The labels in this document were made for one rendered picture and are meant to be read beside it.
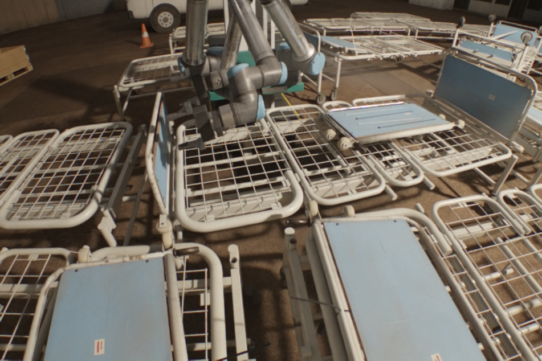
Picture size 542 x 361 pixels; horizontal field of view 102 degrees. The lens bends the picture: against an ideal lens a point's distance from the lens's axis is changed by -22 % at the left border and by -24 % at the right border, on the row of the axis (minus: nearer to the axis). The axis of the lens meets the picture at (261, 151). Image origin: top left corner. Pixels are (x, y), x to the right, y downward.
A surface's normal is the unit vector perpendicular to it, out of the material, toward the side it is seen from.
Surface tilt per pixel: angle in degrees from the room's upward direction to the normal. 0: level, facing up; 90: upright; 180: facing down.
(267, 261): 0
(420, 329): 8
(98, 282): 5
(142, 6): 90
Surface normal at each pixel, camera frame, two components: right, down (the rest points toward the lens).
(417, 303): 0.11, -0.82
